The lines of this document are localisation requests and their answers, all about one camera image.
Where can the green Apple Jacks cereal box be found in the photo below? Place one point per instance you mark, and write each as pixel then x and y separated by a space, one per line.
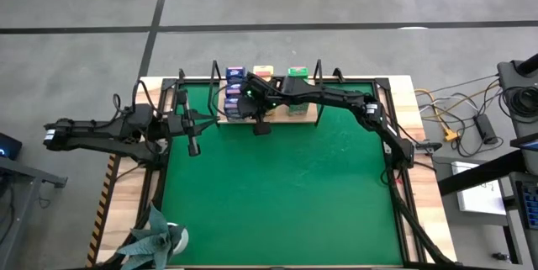
pixel 298 109
pixel 297 72

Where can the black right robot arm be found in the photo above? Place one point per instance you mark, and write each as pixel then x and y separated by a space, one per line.
pixel 336 95

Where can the black device with blue light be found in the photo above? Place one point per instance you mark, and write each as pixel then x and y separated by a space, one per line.
pixel 10 148

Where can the blue Frosted Flakes cereal box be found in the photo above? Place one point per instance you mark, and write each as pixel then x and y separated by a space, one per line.
pixel 233 90
pixel 233 108
pixel 235 72

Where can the dark grey equipment stand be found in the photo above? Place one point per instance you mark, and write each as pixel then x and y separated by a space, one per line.
pixel 510 74

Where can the green table mat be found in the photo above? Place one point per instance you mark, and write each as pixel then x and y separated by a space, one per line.
pixel 273 240

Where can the small black floor object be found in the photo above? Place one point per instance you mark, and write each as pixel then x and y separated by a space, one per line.
pixel 501 257

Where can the black power adapter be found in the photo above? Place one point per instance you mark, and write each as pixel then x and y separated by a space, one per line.
pixel 486 129

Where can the black metal shelf end frame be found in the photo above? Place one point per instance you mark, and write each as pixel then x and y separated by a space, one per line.
pixel 323 93
pixel 211 93

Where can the white plant pot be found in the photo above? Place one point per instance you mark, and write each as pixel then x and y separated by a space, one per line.
pixel 183 242

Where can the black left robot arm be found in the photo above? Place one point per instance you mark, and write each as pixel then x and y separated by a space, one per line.
pixel 92 135

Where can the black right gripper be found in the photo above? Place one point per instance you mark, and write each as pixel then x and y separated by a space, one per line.
pixel 258 95

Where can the black metal table frame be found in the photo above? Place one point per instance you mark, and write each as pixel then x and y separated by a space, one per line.
pixel 155 186

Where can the wooden shelf board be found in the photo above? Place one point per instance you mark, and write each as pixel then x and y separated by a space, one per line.
pixel 286 119

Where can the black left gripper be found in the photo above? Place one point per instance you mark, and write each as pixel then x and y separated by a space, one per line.
pixel 180 123

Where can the yellow black hazard tape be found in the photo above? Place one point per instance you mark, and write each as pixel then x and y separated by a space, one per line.
pixel 101 211

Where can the black curved frame hook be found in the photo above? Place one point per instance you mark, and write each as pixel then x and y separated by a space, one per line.
pixel 338 75
pixel 181 75

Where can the grey side table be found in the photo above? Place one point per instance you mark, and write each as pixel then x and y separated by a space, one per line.
pixel 25 173

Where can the black keypad with coloured keys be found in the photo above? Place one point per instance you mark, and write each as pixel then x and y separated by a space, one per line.
pixel 530 207

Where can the black metal beam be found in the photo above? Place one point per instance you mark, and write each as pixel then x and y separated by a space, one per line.
pixel 475 175

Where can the white board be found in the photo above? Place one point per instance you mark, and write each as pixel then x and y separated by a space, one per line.
pixel 479 194

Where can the dark laptop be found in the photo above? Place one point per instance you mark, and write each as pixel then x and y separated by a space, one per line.
pixel 525 141

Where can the green artificial plant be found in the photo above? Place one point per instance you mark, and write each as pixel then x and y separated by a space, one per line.
pixel 147 245

